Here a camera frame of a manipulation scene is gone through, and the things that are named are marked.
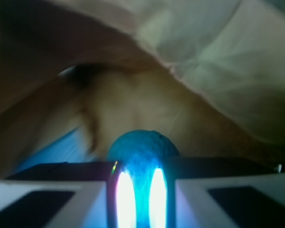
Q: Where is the brown paper bag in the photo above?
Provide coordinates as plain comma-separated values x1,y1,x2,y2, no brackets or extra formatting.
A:
0,0,285,178

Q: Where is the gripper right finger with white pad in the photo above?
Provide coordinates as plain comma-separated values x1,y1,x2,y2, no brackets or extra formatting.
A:
149,156,285,228

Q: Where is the blue rectangular block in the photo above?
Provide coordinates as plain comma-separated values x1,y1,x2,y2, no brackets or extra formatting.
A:
12,128,96,174

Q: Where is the blue dimpled ball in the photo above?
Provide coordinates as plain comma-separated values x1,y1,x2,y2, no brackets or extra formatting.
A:
106,130,180,228

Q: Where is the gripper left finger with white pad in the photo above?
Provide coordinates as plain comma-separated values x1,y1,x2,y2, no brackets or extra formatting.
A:
0,161,136,228

